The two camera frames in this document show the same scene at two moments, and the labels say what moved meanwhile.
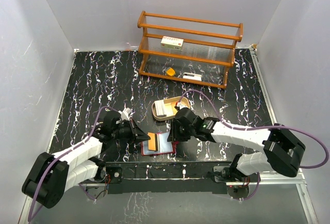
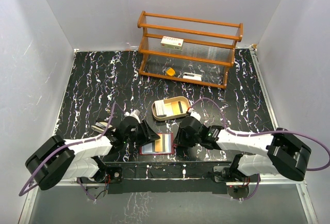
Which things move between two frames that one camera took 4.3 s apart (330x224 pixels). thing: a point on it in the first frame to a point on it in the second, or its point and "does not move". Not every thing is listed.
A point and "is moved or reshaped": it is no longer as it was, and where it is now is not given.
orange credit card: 151,142 is moved or reshaped
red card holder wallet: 163,146 does not move
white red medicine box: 172,42 does not move
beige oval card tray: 169,104 does not move
